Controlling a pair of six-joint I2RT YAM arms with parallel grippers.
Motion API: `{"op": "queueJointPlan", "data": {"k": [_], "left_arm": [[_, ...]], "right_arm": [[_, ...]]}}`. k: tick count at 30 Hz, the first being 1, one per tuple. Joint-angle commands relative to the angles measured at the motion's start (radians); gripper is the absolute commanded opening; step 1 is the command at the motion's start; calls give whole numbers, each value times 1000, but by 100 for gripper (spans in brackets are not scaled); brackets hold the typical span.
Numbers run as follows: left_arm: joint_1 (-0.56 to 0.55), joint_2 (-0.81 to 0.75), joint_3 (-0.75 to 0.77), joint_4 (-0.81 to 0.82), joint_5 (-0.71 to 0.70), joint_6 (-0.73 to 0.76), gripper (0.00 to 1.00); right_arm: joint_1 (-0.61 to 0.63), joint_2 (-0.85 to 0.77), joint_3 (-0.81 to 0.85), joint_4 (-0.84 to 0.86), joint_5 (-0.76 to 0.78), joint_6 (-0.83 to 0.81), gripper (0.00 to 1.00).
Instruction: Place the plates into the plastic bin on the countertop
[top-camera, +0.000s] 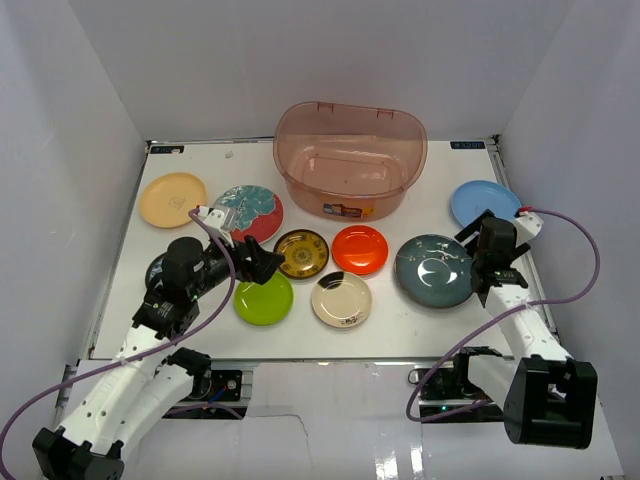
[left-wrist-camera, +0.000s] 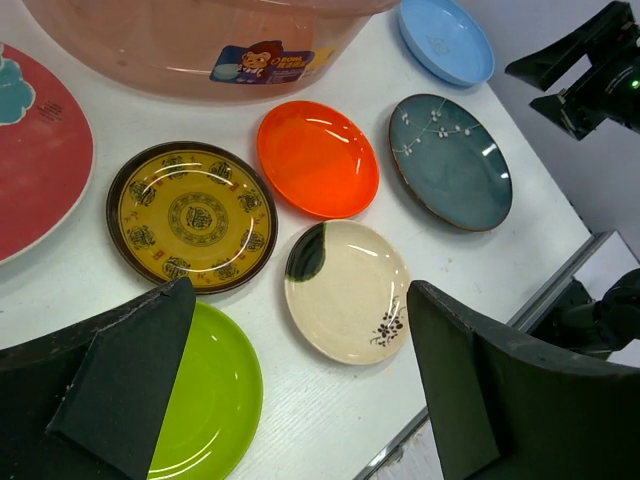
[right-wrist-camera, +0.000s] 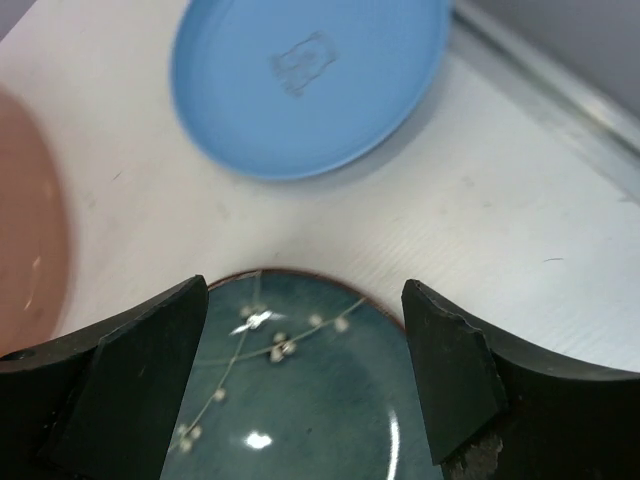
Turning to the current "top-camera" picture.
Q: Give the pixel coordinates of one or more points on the teal and red floral plate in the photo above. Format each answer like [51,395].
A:
[259,212]

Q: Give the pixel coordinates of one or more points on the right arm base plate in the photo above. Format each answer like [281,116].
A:
[442,394]

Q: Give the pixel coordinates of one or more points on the translucent pink plastic bin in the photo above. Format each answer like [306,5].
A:
[346,162]

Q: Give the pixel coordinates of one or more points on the left dark table label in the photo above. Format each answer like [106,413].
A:
[166,149]

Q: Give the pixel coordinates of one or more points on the pale yellow bear plate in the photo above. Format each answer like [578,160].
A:
[166,202]

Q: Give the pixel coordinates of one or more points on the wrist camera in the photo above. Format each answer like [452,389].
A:
[219,217]
[527,224]

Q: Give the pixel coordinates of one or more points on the black and gold patterned plate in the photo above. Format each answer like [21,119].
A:
[306,253]

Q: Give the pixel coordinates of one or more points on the right dark table label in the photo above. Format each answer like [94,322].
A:
[467,145]

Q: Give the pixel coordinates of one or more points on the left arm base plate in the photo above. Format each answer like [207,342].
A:
[215,395]

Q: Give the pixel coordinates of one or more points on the dark table label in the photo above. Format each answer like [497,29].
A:
[166,149]
[467,145]

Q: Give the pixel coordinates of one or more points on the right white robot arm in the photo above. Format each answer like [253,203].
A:
[547,397]

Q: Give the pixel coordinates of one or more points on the dark blue plate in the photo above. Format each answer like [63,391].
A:
[153,272]

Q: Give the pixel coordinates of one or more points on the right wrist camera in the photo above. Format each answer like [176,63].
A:
[527,224]

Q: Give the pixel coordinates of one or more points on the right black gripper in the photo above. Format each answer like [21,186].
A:
[473,228]

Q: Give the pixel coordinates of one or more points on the dark teal glazed plate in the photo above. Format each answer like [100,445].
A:
[434,271]

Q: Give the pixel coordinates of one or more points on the lime green plate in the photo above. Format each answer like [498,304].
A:
[264,305]

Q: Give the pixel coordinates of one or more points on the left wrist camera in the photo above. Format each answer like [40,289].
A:
[219,217]

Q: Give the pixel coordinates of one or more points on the cream and black plate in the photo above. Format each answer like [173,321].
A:
[341,300]

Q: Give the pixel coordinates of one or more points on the orange plate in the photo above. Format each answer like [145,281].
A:
[360,249]

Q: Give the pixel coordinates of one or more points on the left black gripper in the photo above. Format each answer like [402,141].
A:
[245,256]

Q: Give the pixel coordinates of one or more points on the light blue plate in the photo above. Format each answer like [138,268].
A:
[474,197]

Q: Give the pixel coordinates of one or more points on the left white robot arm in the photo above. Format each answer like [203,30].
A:
[152,372]

